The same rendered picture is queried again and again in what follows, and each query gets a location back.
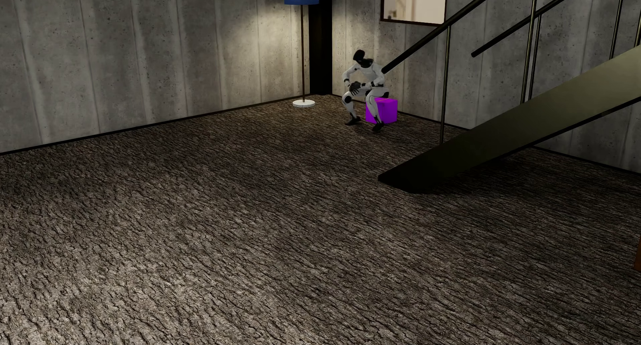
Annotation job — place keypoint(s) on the dark sloped staircase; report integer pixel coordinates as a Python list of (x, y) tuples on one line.
[(526, 127)]

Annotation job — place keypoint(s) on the dark staircase with railing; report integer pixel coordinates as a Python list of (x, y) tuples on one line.
[(531, 19)]

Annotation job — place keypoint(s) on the floor lamp with blue shade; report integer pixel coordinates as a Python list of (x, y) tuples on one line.
[(303, 44)]

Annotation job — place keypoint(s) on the purple box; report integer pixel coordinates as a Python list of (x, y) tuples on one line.
[(387, 110)]

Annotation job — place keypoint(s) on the dark framed wall mirror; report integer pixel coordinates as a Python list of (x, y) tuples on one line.
[(414, 3)]

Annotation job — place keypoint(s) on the white humanoid robot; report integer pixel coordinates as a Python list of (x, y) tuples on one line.
[(369, 74)]

